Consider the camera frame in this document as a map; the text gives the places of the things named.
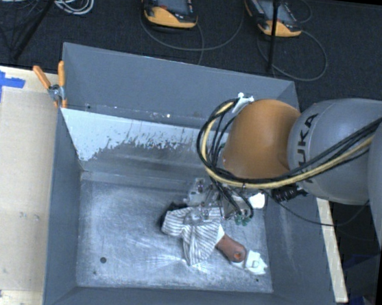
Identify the white plastic piece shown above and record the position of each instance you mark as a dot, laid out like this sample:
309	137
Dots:
255	263

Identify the pale wood flat board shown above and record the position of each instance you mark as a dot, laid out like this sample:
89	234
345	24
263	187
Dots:
16	196

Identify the black soft thing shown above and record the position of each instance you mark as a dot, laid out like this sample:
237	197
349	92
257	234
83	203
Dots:
165	219

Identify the black cylinder on white bracket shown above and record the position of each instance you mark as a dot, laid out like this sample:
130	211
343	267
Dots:
287	193

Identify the white striped cloth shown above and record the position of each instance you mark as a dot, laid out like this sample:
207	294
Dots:
197	240

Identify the grey metal bin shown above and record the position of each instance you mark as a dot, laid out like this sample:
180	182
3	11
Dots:
133	231

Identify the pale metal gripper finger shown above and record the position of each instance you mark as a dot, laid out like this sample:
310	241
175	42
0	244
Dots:
200	216
195	192

